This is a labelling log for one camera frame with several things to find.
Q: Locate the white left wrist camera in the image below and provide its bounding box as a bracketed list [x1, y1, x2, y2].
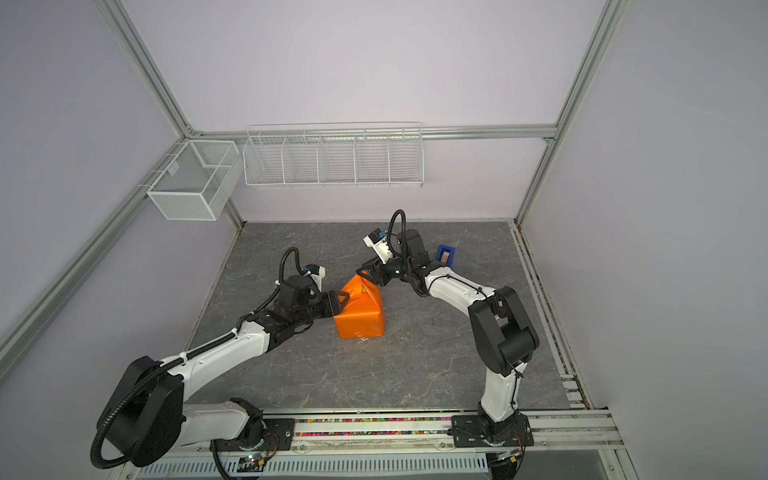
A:
[304, 264, 326, 291]

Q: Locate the white vented cable duct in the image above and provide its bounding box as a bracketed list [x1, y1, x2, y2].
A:
[138, 452, 490, 479]

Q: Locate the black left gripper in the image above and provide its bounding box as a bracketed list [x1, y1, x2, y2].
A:
[293, 290, 350, 328]

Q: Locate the aluminium corner frame post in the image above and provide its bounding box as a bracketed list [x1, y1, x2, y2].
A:
[94, 0, 196, 138]

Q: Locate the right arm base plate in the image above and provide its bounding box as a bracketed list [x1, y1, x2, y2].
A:
[448, 412, 534, 448]

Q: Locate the blue tape dispenser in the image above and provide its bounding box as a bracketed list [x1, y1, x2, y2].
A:
[436, 244, 456, 267]

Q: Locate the orange wrapping paper sheet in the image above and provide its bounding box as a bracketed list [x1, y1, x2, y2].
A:
[334, 275, 386, 339]

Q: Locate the white wire wall shelf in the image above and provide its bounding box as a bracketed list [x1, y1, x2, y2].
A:
[242, 122, 425, 188]

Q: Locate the aluminium front rail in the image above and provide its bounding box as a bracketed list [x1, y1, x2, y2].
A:
[126, 403, 625, 466]

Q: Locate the white mesh side basket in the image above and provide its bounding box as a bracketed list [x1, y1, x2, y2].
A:
[147, 140, 244, 221]

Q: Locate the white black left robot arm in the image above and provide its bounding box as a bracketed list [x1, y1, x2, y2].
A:
[89, 264, 350, 470]

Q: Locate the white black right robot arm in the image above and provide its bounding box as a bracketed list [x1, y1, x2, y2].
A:
[357, 209, 540, 443]

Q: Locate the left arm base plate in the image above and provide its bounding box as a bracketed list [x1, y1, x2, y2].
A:
[214, 417, 296, 453]

